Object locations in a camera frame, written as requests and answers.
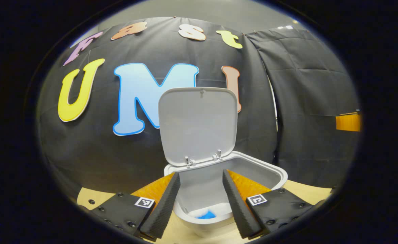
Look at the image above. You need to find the white desktop garbage bin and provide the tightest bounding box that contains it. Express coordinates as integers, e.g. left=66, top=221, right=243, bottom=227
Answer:
left=158, top=87, right=288, bottom=238

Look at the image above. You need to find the black backdrop cloth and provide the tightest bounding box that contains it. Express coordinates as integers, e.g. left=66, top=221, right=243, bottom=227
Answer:
left=36, top=16, right=361, bottom=204

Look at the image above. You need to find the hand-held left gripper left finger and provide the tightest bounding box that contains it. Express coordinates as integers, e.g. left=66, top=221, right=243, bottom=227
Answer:
left=90, top=172, right=181, bottom=242

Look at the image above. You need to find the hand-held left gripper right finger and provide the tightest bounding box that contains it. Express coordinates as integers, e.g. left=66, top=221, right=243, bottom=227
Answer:
left=222, top=169, right=315, bottom=240

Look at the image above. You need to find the wooden desktop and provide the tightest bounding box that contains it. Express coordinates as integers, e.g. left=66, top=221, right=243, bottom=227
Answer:
left=76, top=180, right=334, bottom=244

